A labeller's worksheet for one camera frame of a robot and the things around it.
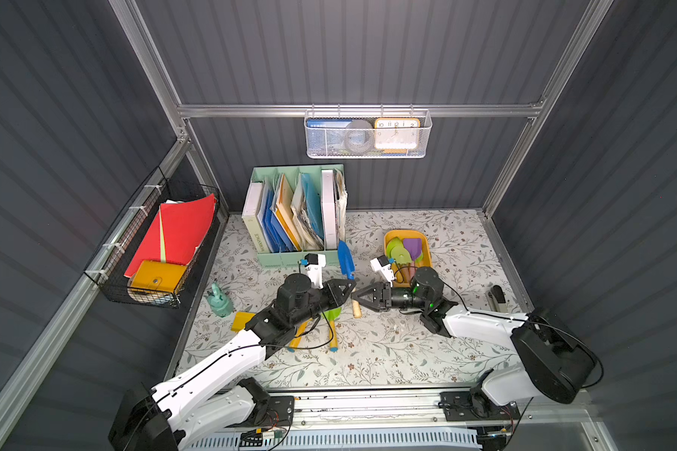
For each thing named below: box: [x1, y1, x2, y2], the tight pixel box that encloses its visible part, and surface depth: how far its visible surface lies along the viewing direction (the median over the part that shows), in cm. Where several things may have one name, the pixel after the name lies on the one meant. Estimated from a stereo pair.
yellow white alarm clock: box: [374, 117, 422, 150], surface depth 90 cm
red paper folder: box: [124, 193, 218, 278], surface depth 75 cm
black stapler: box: [486, 284, 509, 313], surface depth 93 cm
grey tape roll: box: [345, 119, 375, 155], surface depth 89 cm
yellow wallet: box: [129, 259, 188, 295], surface depth 66 cm
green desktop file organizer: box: [240, 163, 348, 268], surface depth 96 cm
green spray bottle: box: [206, 281, 235, 318], surface depth 89 cm
